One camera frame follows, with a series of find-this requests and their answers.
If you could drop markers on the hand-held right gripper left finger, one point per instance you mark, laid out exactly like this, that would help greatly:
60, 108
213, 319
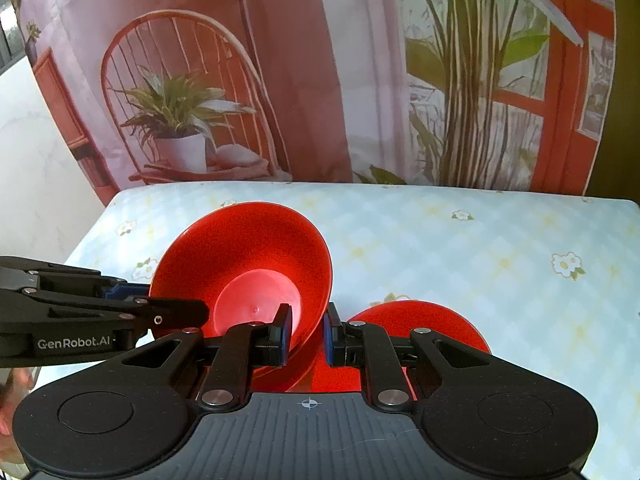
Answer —
287, 332

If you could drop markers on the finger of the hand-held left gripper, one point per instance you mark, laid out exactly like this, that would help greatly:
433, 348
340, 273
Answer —
125, 291
175, 314

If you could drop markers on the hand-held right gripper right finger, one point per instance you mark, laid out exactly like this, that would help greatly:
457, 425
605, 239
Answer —
328, 340

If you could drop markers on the red bowl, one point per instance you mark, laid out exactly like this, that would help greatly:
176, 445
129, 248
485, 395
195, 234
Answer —
425, 317
240, 260

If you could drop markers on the person's left hand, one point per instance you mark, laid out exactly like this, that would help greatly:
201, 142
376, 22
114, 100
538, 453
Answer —
12, 410

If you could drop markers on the floral tablecloth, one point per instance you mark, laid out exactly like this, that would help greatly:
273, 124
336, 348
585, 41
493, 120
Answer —
475, 260

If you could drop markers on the printed room backdrop cloth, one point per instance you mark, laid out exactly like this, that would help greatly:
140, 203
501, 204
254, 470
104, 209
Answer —
325, 60

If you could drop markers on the dark window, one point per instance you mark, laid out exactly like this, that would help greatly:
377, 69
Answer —
7, 35

